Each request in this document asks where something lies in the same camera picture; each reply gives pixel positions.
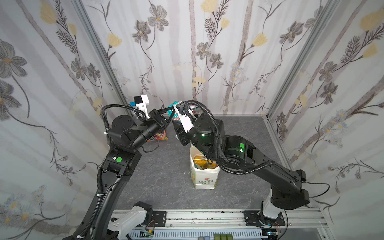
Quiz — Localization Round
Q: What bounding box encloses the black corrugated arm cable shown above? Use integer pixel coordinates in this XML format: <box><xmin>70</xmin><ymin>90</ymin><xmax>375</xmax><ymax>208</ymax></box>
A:
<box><xmin>182</xmin><ymin>99</ymin><xmax>274</xmax><ymax>176</ymax></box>
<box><xmin>100</xmin><ymin>103</ymin><xmax>148</xmax><ymax>134</ymax></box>

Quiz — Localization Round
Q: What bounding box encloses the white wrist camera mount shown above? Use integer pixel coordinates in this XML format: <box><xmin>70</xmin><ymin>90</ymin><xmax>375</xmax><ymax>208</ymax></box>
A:
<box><xmin>130</xmin><ymin>95</ymin><xmax>150</xmax><ymax>119</ymax></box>
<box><xmin>173</xmin><ymin>102</ymin><xmax>194</xmax><ymax>133</ymax></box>

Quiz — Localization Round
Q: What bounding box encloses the white cable duct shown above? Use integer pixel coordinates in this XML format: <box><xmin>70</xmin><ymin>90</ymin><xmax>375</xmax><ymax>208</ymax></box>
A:
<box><xmin>126</xmin><ymin>229</ymin><xmax>269</xmax><ymax>240</ymax></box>

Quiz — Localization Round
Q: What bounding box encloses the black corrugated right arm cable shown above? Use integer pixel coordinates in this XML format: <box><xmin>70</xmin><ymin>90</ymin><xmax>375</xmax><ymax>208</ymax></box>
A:
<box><xmin>182</xmin><ymin>99</ymin><xmax>274</xmax><ymax>176</ymax></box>

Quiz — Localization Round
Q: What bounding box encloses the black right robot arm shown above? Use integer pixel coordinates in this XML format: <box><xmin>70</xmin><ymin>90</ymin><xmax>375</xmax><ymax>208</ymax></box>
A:
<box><xmin>172</xmin><ymin>114</ymin><xmax>310</xmax><ymax>225</ymax></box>

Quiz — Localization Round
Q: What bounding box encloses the white printed paper bag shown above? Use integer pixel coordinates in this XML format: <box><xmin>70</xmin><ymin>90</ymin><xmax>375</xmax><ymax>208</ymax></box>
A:
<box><xmin>190</xmin><ymin>145</ymin><xmax>221</xmax><ymax>190</ymax></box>

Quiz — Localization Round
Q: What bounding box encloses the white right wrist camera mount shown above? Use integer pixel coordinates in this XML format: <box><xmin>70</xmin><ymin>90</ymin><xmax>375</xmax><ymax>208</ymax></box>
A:
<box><xmin>173</xmin><ymin>102</ymin><xmax>194</xmax><ymax>133</ymax></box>

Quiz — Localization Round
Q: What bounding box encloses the orange pink snack packet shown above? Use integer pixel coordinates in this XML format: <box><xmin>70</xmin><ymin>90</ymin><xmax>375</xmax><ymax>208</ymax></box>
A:
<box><xmin>148</xmin><ymin>131</ymin><xmax>168</xmax><ymax>142</ymax></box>

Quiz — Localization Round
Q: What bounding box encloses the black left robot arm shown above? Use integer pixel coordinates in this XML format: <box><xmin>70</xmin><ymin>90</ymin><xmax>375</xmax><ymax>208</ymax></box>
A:
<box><xmin>67</xmin><ymin>104</ymin><xmax>175</xmax><ymax>240</ymax></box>

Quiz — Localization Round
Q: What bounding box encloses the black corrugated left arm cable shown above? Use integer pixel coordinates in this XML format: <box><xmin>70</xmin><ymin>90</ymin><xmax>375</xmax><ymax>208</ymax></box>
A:
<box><xmin>100</xmin><ymin>103</ymin><xmax>148</xmax><ymax>134</ymax></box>

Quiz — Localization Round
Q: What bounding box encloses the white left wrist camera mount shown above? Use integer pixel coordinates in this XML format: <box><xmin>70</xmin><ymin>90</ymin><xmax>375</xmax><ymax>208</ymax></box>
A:
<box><xmin>130</xmin><ymin>95</ymin><xmax>150</xmax><ymax>119</ymax></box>

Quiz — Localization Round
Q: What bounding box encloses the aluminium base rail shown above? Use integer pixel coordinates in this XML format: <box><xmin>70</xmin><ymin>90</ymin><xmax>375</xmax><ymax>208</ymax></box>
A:
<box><xmin>150</xmin><ymin>208</ymin><xmax>329</xmax><ymax>230</ymax></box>

